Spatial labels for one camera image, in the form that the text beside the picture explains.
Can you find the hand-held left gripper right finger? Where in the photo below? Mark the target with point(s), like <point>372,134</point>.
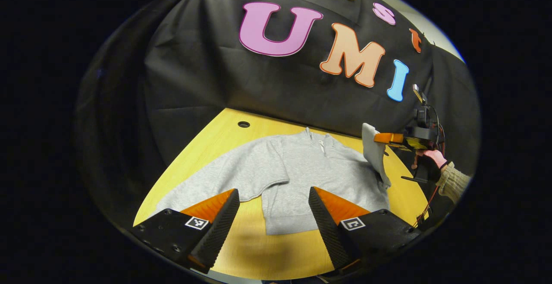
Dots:
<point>327,228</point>

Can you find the black backdrop cloth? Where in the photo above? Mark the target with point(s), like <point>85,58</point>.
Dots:
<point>194,81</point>

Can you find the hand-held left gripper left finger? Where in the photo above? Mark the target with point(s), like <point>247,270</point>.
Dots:
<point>222,223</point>

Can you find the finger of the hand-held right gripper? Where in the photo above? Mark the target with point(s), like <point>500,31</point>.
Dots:
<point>388,138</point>

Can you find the grey zip-neck sweatshirt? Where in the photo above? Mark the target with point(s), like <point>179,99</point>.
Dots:
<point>302,167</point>

